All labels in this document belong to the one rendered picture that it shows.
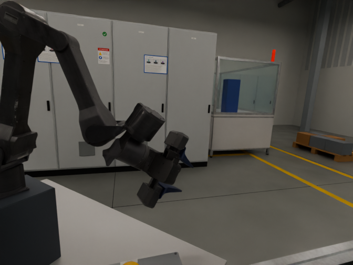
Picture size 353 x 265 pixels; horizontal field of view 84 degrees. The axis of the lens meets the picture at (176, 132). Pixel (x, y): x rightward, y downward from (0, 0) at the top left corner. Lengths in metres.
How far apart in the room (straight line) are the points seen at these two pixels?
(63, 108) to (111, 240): 2.68
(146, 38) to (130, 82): 0.69
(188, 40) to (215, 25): 5.46
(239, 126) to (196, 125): 1.26
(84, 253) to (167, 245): 0.23
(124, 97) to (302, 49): 9.26
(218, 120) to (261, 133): 1.08
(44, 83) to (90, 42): 0.82
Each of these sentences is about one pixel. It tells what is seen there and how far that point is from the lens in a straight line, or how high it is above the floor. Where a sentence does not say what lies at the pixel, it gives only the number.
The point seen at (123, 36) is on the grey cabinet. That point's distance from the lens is 3.19.
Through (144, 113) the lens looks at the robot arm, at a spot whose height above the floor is 1.26.
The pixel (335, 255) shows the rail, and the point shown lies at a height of 0.95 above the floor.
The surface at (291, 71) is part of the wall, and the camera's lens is 10.66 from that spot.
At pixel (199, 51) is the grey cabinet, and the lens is 3.38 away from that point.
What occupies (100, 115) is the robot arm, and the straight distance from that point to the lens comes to 0.42.
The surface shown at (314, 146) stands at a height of 0.17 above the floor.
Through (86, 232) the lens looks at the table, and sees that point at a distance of 0.75.
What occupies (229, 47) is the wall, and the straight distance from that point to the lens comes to 8.88.
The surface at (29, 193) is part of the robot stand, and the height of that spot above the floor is 1.06.
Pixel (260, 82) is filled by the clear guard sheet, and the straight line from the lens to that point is 4.55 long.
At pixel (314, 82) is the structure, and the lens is 9.18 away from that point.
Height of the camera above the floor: 1.30
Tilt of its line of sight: 11 degrees down
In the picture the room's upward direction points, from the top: 2 degrees clockwise
